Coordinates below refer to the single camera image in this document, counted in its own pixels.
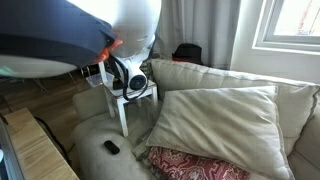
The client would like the white framed window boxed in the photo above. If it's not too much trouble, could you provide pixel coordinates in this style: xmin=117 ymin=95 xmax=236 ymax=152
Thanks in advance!
xmin=252 ymin=0 xmax=320 ymax=53

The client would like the cream pillow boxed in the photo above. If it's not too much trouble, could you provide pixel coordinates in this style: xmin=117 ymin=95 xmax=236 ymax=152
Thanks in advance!
xmin=145 ymin=85 xmax=296 ymax=180

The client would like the red cloth under hat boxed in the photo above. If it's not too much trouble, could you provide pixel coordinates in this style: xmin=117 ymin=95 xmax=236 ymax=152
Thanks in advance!
xmin=172 ymin=55 xmax=188 ymax=64

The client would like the black hat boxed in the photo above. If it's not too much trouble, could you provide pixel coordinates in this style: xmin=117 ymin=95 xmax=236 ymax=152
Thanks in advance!
xmin=171 ymin=42 xmax=205 ymax=66

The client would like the beige fabric sofa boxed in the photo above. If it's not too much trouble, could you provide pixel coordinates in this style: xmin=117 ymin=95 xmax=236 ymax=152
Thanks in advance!
xmin=70 ymin=58 xmax=320 ymax=180

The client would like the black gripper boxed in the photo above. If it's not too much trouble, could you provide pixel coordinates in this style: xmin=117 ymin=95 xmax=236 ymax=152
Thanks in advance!
xmin=112 ymin=76 xmax=128 ymax=91

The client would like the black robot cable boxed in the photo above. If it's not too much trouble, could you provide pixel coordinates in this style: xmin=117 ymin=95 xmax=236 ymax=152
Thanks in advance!
xmin=108 ymin=54 xmax=150 ymax=102

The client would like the black remote control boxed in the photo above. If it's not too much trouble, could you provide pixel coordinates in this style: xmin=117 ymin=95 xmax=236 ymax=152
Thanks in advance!
xmin=103 ymin=139 xmax=121 ymax=156

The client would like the light wooden table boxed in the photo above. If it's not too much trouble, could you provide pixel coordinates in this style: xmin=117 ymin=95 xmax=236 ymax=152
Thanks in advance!
xmin=3 ymin=107 xmax=81 ymax=180

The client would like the red white patterned cushion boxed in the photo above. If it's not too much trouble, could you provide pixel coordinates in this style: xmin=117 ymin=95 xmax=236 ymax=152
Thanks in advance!
xmin=147 ymin=146 xmax=252 ymax=180

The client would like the black floor cable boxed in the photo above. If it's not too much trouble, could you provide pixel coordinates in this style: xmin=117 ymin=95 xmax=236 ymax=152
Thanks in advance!
xmin=33 ymin=115 xmax=73 ymax=166

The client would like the white curtain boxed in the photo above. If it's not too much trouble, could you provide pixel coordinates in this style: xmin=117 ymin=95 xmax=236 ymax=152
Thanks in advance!
xmin=154 ymin=0 xmax=242 ymax=71

